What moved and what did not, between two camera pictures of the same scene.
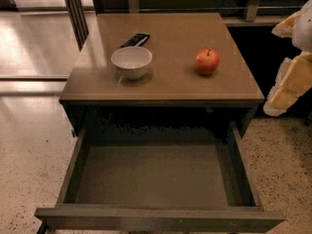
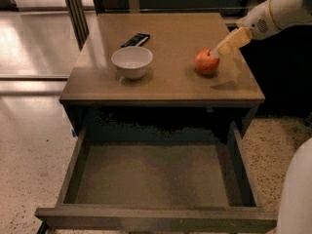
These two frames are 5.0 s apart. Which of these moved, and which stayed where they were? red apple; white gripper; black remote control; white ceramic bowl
Moved: white gripper
Stayed: red apple; black remote control; white ceramic bowl
